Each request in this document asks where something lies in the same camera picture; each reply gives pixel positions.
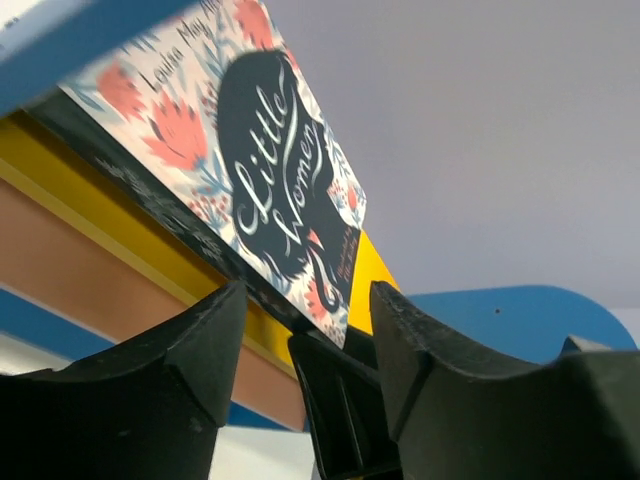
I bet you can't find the Animal Farm book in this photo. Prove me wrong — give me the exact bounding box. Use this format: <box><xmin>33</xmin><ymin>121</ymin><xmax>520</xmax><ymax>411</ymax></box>
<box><xmin>26</xmin><ymin>89</ymin><xmax>313</xmax><ymax>333</ymax></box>

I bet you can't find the Little Women floral book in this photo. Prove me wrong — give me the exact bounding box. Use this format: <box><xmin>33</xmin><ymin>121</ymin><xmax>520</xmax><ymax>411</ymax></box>
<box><xmin>57</xmin><ymin>0</ymin><xmax>369</xmax><ymax>351</ymax></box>

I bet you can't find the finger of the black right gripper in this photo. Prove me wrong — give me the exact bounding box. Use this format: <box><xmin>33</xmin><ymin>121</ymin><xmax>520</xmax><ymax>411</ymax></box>
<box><xmin>288</xmin><ymin>333</ymin><xmax>400</xmax><ymax>479</ymax></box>

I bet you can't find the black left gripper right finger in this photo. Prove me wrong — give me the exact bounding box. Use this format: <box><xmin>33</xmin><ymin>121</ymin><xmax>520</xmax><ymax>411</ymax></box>
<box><xmin>370</xmin><ymin>281</ymin><xmax>639</xmax><ymax>479</ymax></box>

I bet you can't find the blue yellow wooden bookshelf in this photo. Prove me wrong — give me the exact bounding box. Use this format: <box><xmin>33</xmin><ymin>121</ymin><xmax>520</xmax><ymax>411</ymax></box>
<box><xmin>0</xmin><ymin>0</ymin><xmax>639</xmax><ymax>434</ymax></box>

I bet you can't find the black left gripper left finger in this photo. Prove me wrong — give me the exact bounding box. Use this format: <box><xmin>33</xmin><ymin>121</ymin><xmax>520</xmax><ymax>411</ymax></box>
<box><xmin>1</xmin><ymin>281</ymin><xmax>247</xmax><ymax>479</ymax></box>

